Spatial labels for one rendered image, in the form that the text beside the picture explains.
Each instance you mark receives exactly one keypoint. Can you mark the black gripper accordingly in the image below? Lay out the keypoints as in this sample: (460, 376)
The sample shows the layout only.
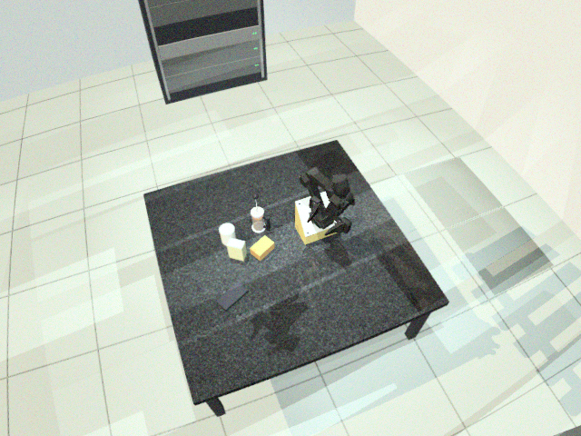
(341, 225)

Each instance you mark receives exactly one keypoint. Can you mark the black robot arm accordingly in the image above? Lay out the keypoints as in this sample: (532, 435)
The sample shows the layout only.
(336, 188)

